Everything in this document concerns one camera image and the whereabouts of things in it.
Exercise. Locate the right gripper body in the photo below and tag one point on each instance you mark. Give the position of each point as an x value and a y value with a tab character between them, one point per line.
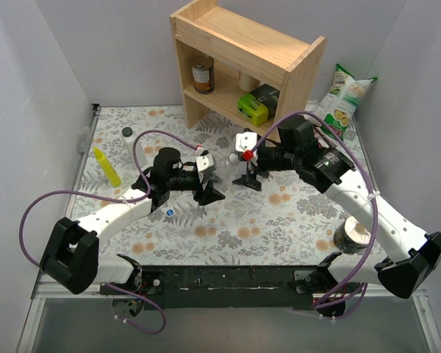
250	168

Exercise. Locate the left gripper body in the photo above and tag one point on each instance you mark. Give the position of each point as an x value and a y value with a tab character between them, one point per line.
202	184

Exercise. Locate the clear plastic bottle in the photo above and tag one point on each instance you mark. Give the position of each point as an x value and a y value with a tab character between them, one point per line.
225	170

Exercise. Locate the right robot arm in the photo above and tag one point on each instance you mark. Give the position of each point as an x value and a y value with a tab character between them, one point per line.
412	253

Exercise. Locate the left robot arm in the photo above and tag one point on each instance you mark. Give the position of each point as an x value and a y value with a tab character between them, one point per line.
72	257

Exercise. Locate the yellow squeeze bottle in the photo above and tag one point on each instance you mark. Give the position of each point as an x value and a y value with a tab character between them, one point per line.
107	168

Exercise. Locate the white bottle black cap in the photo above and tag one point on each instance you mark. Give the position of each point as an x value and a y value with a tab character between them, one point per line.
135	149

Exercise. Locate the green and black box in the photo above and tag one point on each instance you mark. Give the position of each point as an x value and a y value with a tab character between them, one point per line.
259	105

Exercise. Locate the white cup on shelf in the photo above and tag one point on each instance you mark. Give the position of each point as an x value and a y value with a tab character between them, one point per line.
246	82

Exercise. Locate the green chips bag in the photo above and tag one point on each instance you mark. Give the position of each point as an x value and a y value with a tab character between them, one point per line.
338	106

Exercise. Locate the wooden shelf unit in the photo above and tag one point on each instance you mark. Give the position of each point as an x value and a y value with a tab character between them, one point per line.
238	44

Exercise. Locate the tin can on shelf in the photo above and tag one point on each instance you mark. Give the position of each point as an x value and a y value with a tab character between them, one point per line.
203	74

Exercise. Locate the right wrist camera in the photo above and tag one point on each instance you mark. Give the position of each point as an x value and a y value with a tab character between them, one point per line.
243	146

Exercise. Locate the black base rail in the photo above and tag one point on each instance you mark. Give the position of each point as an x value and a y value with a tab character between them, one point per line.
225	286

